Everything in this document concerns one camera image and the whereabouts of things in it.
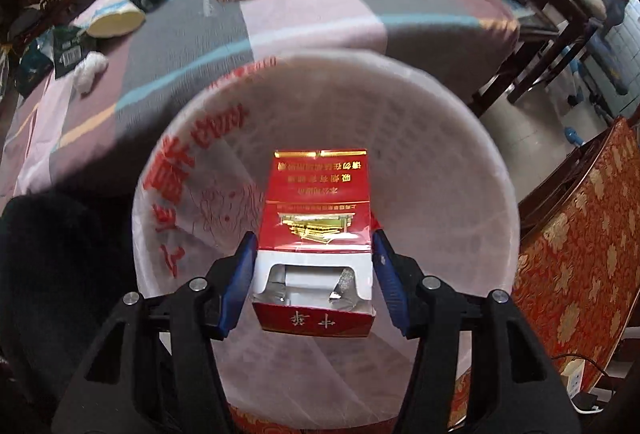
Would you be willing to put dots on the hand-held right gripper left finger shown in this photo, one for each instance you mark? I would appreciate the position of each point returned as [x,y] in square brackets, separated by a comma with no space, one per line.
[239,286]

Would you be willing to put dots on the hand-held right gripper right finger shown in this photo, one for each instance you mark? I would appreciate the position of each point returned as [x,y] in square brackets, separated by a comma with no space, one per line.
[392,286]

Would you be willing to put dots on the red cigarette box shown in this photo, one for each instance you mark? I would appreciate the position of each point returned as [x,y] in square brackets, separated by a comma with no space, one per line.
[315,214]

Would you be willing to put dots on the white bin with plastic bag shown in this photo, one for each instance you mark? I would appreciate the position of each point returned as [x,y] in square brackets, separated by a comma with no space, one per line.
[430,164]

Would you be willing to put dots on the blue white paper cup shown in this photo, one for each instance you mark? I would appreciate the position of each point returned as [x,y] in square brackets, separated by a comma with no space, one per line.
[117,21]

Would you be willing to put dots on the wooden bench with red cushion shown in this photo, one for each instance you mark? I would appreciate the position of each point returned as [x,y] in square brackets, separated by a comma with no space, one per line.
[575,264]

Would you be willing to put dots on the white power strip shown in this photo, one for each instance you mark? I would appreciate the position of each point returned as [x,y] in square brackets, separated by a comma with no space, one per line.
[574,376]

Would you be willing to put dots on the small blue floor toy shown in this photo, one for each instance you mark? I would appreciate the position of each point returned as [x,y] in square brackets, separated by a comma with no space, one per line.
[572,135]

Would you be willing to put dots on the small white tissue wad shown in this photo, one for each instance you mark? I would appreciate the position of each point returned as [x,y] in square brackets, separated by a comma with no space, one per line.
[90,68]

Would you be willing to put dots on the striped pink grey tablecloth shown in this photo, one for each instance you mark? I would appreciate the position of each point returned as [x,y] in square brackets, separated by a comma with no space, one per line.
[325,9]

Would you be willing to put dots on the blue child desk chair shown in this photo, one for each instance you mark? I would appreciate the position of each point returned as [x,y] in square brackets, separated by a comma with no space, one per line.
[595,79]

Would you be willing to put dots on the green packet with white label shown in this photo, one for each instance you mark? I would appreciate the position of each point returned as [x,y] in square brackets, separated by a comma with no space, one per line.
[72,49]

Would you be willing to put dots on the dark wooden table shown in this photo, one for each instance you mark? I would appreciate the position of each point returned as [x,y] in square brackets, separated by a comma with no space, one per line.
[550,31]

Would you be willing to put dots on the teal green packet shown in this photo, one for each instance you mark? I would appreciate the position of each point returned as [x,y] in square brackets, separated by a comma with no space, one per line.
[32,64]

